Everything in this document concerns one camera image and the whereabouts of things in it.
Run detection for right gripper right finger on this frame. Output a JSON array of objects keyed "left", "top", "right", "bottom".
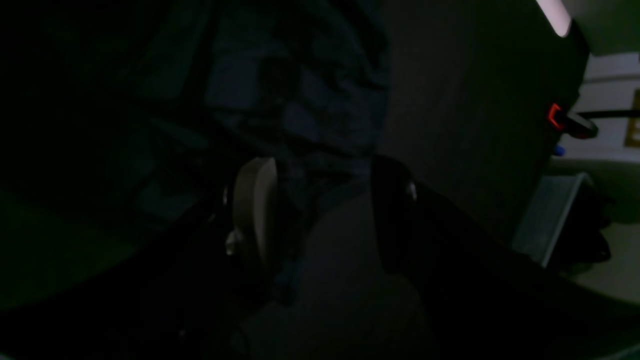
[{"left": 370, "top": 155, "right": 418, "bottom": 276}]

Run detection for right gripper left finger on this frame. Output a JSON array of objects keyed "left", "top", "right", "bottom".
[{"left": 225, "top": 157, "right": 278, "bottom": 280}]

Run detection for dark navy t-shirt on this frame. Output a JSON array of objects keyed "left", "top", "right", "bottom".
[{"left": 131, "top": 0, "right": 391, "bottom": 303}]

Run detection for grey plastic bin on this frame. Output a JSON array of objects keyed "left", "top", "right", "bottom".
[{"left": 510, "top": 172, "right": 611, "bottom": 271}]

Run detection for red blue clamp near right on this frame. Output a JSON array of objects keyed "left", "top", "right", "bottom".
[{"left": 546, "top": 103, "right": 640, "bottom": 140}]

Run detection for white cardboard storage boxes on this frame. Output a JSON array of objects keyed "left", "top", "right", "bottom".
[{"left": 559, "top": 52, "right": 640, "bottom": 163}]

